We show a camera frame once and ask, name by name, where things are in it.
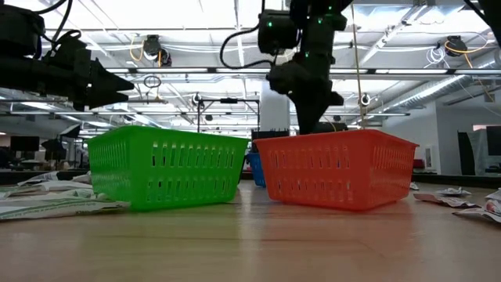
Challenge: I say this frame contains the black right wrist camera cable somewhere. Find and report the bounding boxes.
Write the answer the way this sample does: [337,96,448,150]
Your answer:
[218,0,277,71]

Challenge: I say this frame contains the orange plastic basket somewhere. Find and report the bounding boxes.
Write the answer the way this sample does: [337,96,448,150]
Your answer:
[253,128,420,212]

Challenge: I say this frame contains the yellow hanging cable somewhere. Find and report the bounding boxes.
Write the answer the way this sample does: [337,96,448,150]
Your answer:
[350,0,367,130]

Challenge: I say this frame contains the blue plastic basket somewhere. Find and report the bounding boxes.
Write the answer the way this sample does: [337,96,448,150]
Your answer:
[246,151,267,188]

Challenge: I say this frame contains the black overhead rig frame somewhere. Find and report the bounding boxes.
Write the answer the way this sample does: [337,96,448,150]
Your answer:
[196,97,262,134]

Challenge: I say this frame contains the black background monitor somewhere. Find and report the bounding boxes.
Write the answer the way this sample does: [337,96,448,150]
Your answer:
[9,136,40,153]

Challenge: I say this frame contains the black wall monitor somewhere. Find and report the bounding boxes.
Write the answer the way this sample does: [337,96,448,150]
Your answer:
[486,125,501,157]

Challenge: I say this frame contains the dark wall panel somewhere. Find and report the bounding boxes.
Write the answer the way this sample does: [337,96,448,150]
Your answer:
[457,132,477,176]

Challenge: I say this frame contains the ceiling cable reel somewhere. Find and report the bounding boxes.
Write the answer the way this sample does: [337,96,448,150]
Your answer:
[141,34,173,67]
[444,34,465,58]

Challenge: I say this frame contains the white building column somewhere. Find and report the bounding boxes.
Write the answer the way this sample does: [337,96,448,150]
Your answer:
[260,88,293,132]

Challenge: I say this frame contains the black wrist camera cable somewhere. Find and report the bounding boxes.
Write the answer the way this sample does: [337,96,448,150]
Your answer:
[218,0,277,71]
[34,0,84,54]

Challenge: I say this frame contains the silver air duct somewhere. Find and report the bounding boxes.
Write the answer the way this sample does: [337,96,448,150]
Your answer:
[385,58,501,113]

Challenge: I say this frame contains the black plastic basket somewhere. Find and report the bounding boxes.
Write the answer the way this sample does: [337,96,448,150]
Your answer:
[250,129,291,154]

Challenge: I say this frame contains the green plastic basket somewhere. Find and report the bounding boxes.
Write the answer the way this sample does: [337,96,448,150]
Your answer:
[86,125,251,212]

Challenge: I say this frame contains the black cable ring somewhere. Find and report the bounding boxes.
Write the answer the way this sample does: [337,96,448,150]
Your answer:
[142,74,162,89]

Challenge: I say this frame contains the black left wrist camera cable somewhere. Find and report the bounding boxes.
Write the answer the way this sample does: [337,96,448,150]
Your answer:
[34,0,84,54]

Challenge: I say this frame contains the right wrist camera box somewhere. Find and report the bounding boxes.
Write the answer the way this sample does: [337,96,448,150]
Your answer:
[257,9,299,56]

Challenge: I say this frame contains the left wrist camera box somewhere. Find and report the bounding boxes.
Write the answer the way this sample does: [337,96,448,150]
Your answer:
[0,3,46,56]

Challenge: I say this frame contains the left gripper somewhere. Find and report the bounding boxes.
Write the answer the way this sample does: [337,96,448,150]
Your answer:
[42,37,135,113]

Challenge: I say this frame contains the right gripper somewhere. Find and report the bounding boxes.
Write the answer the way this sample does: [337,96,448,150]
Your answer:
[265,52,345,135]

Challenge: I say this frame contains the ceiling light rail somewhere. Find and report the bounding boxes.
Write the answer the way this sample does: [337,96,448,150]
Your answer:
[105,67,501,76]

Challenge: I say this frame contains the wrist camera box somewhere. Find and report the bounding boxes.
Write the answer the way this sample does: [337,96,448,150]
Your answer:
[0,3,46,56]
[257,9,299,56]

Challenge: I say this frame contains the long white gauze packet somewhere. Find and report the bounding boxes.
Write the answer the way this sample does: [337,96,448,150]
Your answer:
[71,171,92,185]
[0,197,131,222]
[7,179,94,197]
[16,171,60,186]

